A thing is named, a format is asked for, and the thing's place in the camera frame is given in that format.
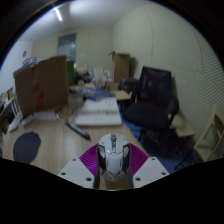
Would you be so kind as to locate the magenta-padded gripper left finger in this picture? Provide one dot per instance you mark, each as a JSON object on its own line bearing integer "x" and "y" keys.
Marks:
{"x": 75, "y": 171}

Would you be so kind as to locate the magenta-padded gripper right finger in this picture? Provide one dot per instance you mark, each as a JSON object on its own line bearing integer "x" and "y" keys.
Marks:
{"x": 151, "y": 170}

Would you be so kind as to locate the white and black computer mouse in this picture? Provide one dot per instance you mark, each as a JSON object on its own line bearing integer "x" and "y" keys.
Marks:
{"x": 113, "y": 160}

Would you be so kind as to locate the dark grey mouse pad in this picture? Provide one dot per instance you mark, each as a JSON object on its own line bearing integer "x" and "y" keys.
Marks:
{"x": 26, "y": 147}

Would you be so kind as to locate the black marker pen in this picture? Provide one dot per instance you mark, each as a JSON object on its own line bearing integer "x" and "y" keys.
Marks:
{"x": 77, "y": 130}

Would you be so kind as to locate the black office chair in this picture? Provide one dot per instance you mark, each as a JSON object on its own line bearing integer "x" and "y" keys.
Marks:
{"x": 150, "y": 113}

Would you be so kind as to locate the white open book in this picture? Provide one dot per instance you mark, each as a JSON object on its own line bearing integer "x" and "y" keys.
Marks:
{"x": 99, "y": 112}

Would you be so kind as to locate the light wooden chair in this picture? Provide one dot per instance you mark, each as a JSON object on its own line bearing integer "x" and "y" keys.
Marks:
{"x": 211, "y": 136}

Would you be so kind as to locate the clear plastic container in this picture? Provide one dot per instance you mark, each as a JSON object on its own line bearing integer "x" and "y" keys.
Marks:
{"x": 75, "y": 101}

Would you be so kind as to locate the small white flat box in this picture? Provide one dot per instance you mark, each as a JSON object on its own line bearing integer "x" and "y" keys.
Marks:
{"x": 15, "y": 124}

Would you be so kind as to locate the blue book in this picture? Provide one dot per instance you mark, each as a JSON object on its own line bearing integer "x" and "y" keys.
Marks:
{"x": 98, "y": 94}

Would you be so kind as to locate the large brown cardboard box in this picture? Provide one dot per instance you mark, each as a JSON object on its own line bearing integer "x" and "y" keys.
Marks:
{"x": 41, "y": 86}

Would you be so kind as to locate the shelf unit with books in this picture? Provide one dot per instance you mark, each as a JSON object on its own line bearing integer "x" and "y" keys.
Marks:
{"x": 6, "y": 106}

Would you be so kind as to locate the tall brown cardboard box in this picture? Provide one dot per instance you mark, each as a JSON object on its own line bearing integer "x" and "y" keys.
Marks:
{"x": 120, "y": 66}

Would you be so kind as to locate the window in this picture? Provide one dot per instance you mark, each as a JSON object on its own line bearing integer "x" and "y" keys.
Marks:
{"x": 66, "y": 46}

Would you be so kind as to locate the ceiling tube light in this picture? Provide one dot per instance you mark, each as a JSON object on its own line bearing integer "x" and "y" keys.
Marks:
{"x": 58, "y": 14}

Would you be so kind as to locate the round wall clock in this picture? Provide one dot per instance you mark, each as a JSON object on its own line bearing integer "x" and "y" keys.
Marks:
{"x": 24, "y": 53}

